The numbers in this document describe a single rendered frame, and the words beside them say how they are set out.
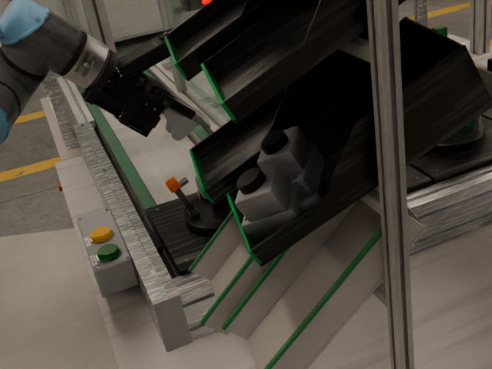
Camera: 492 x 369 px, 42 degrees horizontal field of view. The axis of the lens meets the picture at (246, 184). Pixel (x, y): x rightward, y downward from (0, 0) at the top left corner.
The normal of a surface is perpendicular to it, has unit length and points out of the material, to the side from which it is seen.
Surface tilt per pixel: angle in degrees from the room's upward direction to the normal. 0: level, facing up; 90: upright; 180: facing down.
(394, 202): 90
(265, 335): 45
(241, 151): 25
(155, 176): 0
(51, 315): 0
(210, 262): 90
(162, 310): 90
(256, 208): 101
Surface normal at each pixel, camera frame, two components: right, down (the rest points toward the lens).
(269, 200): -0.20, 0.66
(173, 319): 0.37, 0.39
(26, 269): -0.15, -0.87
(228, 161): -0.55, -0.69
